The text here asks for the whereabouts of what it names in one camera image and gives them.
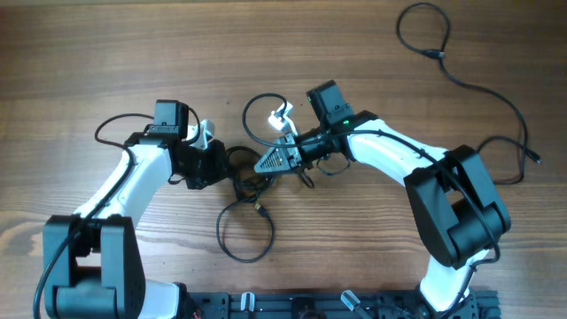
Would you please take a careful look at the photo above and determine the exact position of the black barrel plug cable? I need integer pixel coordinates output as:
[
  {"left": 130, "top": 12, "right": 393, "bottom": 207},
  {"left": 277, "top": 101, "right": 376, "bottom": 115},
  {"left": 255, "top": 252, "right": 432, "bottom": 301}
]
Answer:
[{"left": 395, "top": 1, "right": 543, "bottom": 186}]

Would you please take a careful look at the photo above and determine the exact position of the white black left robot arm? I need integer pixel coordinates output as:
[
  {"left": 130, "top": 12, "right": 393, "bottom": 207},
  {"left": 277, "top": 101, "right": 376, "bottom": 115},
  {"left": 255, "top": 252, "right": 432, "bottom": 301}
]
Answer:
[{"left": 33, "top": 100, "right": 228, "bottom": 318}]

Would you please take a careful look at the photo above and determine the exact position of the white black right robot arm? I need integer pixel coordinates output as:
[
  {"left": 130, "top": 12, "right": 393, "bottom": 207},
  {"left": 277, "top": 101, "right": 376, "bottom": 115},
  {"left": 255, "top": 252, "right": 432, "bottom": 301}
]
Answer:
[{"left": 254, "top": 80, "right": 511, "bottom": 318}]

